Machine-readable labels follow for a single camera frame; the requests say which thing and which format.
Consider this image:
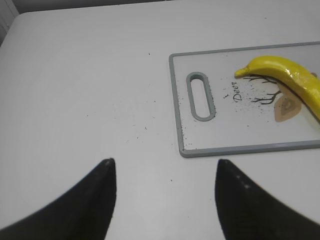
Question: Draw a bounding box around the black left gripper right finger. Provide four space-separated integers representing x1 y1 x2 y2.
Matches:
215 159 320 240

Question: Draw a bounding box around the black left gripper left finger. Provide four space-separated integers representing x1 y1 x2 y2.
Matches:
0 158 117 240

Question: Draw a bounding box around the yellow plastic banana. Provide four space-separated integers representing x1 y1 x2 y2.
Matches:
234 55 320 119

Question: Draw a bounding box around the white grey-rimmed cutting board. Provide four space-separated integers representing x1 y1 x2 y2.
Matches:
169 42 320 158

